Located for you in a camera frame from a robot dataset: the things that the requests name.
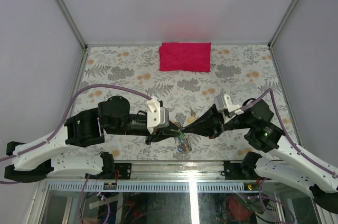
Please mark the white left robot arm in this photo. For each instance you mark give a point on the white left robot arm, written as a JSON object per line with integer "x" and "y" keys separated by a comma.
{"x": 45, "y": 157}

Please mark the green key tag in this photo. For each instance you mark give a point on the green key tag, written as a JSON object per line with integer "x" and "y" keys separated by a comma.
{"x": 181, "y": 136}

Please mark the key yellow tag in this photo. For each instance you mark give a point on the key yellow tag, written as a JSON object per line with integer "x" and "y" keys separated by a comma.
{"x": 192, "y": 117}

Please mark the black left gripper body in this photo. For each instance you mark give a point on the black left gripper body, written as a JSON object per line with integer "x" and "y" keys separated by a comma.
{"x": 155, "y": 135}

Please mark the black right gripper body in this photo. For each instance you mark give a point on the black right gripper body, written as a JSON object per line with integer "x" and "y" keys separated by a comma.
{"x": 219, "y": 125}

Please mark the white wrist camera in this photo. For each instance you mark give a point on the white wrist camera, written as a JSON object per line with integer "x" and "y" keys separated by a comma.
{"x": 225, "y": 106}
{"x": 157, "y": 115}

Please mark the metal keyring hoop yellow handle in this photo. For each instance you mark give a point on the metal keyring hoop yellow handle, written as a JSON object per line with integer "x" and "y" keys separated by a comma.
{"x": 184, "y": 146}

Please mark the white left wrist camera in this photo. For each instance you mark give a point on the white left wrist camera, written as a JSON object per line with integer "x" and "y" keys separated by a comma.
{"x": 157, "y": 115}

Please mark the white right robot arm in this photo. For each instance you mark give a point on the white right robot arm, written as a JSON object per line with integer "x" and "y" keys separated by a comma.
{"x": 277, "y": 157}

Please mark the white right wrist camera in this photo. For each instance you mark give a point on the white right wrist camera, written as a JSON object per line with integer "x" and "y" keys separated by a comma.
{"x": 225, "y": 106}

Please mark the pink folded cloth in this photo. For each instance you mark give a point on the pink folded cloth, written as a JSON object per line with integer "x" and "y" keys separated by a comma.
{"x": 178, "y": 56}

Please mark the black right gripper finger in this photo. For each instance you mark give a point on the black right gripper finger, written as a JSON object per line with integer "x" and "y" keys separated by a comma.
{"x": 202, "y": 133}
{"x": 202, "y": 124}

